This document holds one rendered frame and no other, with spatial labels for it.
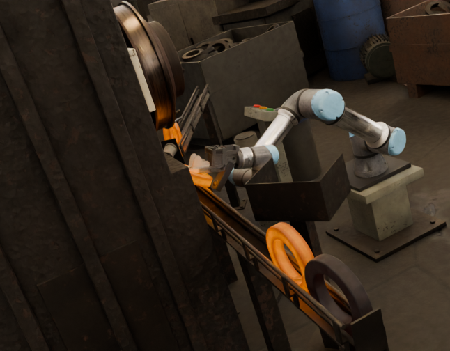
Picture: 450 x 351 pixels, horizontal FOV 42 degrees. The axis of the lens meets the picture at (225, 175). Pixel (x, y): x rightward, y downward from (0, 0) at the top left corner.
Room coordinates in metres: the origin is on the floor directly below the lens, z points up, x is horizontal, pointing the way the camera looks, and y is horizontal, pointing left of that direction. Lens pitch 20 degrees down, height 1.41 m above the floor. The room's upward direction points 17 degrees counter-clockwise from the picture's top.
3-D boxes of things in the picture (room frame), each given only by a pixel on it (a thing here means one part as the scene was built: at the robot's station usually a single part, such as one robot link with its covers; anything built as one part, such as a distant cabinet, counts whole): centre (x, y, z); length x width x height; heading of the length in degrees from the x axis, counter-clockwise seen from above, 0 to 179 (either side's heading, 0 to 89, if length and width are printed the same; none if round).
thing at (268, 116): (2.97, -0.30, 0.31); 0.24 x 0.16 x 0.62; 18
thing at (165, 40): (2.12, 0.09, 1.11); 0.28 x 0.06 x 0.28; 18
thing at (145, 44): (2.09, 0.18, 1.11); 0.47 x 0.06 x 0.47; 18
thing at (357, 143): (2.42, -0.65, 0.49); 0.13 x 0.12 x 0.14; 29
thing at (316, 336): (1.73, -0.22, 0.36); 0.26 x 0.20 x 0.72; 53
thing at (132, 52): (1.73, 0.18, 1.15); 0.26 x 0.02 x 0.18; 18
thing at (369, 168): (2.43, -0.65, 0.37); 0.15 x 0.15 x 0.10
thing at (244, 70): (4.82, -0.26, 0.39); 1.03 x 0.83 x 0.77; 123
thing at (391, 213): (2.43, -0.65, 0.13); 0.40 x 0.40 x 0.26; 18
